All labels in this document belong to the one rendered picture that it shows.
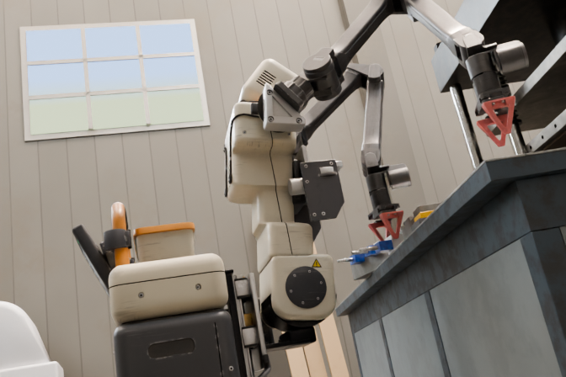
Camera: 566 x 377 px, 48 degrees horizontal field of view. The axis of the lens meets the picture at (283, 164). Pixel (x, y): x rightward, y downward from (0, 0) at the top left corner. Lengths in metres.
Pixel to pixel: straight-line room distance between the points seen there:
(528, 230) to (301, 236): 0.67
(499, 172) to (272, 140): 0.73
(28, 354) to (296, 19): 3.70
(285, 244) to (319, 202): 0.14
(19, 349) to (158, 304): 3.00
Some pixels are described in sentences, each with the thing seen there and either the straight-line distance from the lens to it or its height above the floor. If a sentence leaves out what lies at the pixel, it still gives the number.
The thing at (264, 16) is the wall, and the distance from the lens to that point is 6.08.
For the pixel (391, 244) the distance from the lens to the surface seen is 1.82.
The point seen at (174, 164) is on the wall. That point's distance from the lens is 5.30.
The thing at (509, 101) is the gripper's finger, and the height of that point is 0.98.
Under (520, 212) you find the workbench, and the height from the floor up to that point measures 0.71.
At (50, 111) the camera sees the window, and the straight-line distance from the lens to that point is 5.53.
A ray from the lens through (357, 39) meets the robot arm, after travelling 1.74.
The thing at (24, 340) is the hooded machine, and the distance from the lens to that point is 4.34.
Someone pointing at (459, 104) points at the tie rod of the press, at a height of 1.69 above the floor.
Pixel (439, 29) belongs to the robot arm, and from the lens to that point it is 1.65.
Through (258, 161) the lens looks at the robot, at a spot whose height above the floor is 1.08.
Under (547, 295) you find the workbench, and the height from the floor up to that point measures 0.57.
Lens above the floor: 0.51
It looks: 19 degrees up
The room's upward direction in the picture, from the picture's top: 11 degrees counter-clockwise
